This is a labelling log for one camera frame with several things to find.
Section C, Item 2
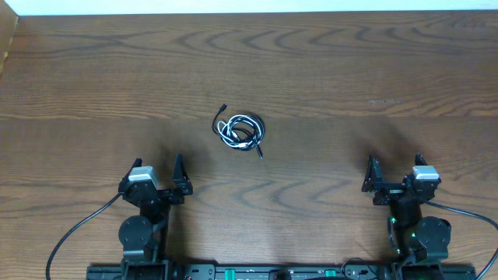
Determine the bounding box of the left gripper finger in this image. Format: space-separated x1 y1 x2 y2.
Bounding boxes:
172 154 191 191
124 158 142 180

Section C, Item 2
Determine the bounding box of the white usb cable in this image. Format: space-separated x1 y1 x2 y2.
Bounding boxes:
216 114 265 149

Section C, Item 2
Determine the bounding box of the black usb cable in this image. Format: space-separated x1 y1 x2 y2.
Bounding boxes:
211 103 266 159

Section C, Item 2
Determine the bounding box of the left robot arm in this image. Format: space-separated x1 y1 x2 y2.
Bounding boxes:
118 154 193 279

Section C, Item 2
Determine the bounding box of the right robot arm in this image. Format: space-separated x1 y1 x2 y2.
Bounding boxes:
361 154 451 279

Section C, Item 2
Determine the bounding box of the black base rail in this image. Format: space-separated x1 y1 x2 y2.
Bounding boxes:
86 261 476 280

